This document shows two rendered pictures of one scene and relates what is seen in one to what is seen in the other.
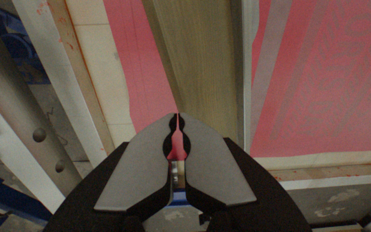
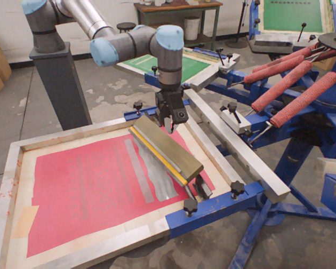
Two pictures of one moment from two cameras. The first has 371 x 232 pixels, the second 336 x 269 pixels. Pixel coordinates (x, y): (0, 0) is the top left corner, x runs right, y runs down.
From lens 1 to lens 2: 68 cm
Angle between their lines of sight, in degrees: 24
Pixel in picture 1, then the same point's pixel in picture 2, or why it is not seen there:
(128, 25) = not seen: hidden behind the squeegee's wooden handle
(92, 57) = (201, 152)
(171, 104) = not seen: hidden behind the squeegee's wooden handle
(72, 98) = (202, 137)
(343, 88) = (93, 172)
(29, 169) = (208, 112)
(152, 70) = not seen: hidden behind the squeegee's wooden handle
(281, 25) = (140, 180)
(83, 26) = (206, 159)
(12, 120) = (214, 125)
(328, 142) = (79, 151)
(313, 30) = (125, 183)
